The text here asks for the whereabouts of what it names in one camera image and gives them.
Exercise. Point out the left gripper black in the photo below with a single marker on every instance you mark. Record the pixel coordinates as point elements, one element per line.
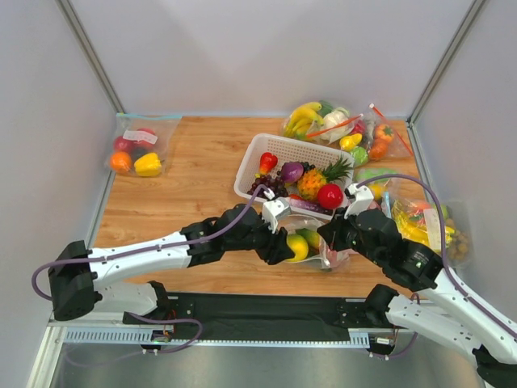
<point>273,241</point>

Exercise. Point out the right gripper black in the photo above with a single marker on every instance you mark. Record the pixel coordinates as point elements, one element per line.
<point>337,233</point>

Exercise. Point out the fake yellow apple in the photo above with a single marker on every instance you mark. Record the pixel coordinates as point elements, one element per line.
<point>299,247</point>

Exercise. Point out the fake pink peach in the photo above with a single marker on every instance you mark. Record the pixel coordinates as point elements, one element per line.
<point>336,258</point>

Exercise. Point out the polka dot zip bag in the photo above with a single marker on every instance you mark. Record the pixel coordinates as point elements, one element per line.
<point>309,247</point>

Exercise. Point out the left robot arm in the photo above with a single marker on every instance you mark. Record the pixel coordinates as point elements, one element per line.
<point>83,281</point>

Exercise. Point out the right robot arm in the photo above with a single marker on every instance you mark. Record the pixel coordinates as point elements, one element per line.
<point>471,326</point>

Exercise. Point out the fake mango yellow green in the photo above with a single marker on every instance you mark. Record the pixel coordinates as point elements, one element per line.
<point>311,237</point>

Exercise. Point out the fake purple eggplant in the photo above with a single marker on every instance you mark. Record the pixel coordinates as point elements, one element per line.
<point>303,206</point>

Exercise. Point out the fake red apple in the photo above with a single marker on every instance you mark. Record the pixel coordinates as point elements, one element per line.
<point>330,196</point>

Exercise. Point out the fake pineapple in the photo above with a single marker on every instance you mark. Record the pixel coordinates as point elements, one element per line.
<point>310,183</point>

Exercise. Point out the fake grape bunch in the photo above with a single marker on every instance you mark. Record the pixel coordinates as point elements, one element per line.
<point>276,184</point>

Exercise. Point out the fake purple onion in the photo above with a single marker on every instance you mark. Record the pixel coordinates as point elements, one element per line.
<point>291,172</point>

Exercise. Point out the fake red strawberry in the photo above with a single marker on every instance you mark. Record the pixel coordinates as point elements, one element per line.
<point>267,163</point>

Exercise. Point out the blue zip bag right side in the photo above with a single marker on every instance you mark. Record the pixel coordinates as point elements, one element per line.
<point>416,220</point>

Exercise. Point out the red zip bag with vegetables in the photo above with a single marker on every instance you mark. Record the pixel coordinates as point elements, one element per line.
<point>373,138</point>

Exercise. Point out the fake banana bunch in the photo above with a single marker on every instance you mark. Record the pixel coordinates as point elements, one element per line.
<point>302,118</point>

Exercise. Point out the orange zip bag with bananas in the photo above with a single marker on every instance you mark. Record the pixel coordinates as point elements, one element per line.
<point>338,123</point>

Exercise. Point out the bag of nuts right edge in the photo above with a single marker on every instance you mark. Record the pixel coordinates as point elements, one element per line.
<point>459,246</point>

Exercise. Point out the fake yellow bell pepper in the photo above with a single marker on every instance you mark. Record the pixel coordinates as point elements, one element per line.
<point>149,165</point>

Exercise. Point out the blue zip bag with fruit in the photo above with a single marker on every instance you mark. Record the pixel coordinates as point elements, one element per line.
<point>138,135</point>

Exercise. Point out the fake orange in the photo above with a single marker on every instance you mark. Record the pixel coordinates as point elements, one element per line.
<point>120,162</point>

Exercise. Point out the white plastic basket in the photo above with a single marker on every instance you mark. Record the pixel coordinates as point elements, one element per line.
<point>286,150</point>

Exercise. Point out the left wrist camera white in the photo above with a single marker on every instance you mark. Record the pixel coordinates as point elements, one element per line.
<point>273,211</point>

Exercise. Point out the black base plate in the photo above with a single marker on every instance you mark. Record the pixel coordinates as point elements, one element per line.
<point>193,318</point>

